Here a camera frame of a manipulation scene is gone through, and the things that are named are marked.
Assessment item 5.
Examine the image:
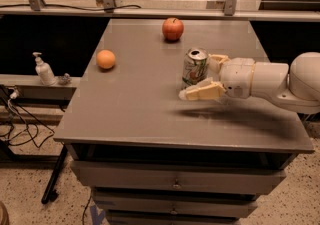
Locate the black leaning bar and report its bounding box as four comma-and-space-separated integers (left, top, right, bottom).
41, 147, 68, 204

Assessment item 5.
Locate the top grey drawer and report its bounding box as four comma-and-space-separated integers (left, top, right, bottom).
71, 161, 286, 195

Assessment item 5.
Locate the grey drawer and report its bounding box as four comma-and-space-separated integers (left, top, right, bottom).
107, 212, 241, 225
93, 191, 257, 218
71, 161, 286, 195

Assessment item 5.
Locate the grey drawer cabinet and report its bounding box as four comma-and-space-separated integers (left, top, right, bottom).
53, 18, 316, 225

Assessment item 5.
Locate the small grey metal object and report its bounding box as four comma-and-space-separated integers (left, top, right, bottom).
58, 73, 71, 85

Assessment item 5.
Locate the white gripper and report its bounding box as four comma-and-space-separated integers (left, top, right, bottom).
179, 54, 256, 101

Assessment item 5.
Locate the white pump soap bottle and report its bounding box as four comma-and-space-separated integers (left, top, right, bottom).
32, 52, 56, 86

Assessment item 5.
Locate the orange fruit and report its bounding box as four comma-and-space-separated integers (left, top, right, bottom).
96, 50, 116, 69

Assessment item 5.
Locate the black cable bundle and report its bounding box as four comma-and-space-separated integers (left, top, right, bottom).
0, 84, 56, 150

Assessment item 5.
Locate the middle grey drawer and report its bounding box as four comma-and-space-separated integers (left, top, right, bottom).
93, 191, 257, 218

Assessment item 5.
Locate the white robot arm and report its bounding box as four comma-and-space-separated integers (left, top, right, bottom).
179, 52, 320, 114

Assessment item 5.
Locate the black cable on rail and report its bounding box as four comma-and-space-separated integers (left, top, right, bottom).
0, 3, 142, 13

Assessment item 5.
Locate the bottom grey drawer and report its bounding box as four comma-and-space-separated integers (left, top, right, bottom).
107, 212, 241, 225

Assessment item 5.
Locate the green white 7up can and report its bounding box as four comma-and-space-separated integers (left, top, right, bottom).
182, 47, 208, 89

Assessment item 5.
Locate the red apple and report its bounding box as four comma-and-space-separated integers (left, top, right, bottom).
162, 18, 184, 41

